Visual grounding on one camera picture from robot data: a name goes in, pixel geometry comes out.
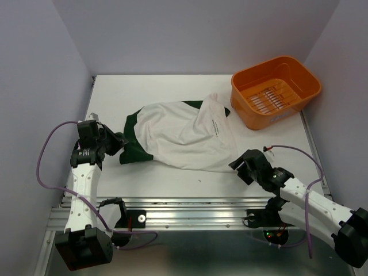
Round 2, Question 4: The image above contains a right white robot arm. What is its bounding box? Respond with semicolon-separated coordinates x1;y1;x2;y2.
229;147;367;268

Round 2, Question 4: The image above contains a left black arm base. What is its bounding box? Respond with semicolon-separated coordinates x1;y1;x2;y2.
97;197;147;231

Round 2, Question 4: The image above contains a white and green t-shirt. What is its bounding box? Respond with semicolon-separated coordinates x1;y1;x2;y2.
119;93;238;173

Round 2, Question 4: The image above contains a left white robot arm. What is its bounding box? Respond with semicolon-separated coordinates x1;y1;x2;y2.
55;120;128;271

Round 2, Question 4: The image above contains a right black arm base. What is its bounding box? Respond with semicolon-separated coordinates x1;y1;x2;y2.
243;209;279;229

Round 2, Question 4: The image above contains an aluminium mounting rail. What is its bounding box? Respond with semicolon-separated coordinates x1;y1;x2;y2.
47;197;350;231

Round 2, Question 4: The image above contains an orange plastic basket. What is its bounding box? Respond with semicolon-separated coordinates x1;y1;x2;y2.
231;56;321;131

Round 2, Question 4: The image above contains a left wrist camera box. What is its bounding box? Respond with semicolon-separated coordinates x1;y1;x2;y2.
77;113;100;140

